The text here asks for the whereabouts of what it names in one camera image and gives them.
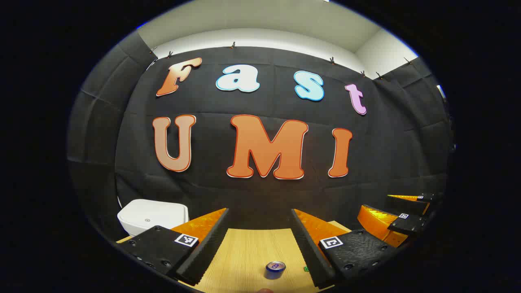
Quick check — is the white desktop garbage bin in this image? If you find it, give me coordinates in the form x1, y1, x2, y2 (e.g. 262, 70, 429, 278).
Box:
117, 199, 190, 237

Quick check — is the wooden desktop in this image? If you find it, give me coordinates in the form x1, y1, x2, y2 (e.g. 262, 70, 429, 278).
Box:
116, 221, 352, 293

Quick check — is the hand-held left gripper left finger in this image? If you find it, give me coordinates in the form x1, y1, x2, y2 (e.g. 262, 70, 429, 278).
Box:
119, 208, 230, 286

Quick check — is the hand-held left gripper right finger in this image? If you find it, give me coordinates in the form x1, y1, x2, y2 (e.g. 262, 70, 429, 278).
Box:
291, 209, 401, 290

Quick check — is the blue pop can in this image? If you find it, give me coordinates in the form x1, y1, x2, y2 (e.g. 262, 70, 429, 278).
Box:
264, 261, 287, 280

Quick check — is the black backdrop cloth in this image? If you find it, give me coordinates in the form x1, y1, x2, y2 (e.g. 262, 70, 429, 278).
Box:
67, 31, 453, 245

